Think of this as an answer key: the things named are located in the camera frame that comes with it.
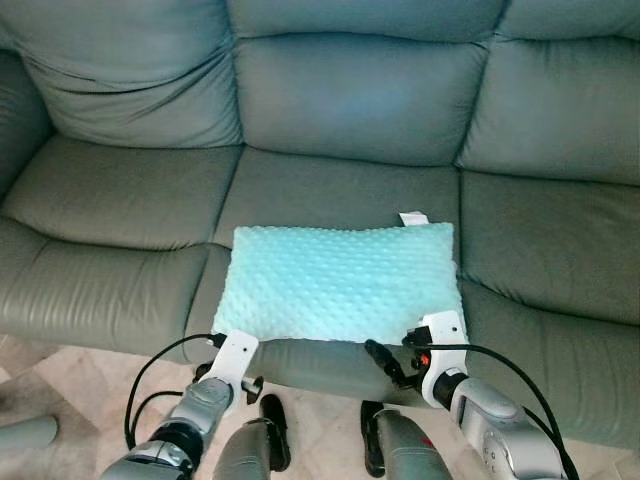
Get teal dotted pillow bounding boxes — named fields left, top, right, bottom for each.
left=212, top=211, right=466, bottom=344

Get grey-green leather sofa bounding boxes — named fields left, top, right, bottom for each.
left=0, top=0, right=640, bottom=451

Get grey robot right leg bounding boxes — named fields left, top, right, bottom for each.
left=360, top=400, right=456, bottom=480

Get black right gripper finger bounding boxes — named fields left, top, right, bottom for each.
left=363, top=338, right=411, bottom=391

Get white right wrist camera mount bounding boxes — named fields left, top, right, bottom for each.
left=415, top=311, right=468, bottom=401

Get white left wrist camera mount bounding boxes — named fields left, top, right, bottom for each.
left=207, top=330, right=259, bottom=393

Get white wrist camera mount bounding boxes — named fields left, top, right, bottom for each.
left=207, top=330, right=259, bottom=393
left=415, top=311, right=468, bottom=401

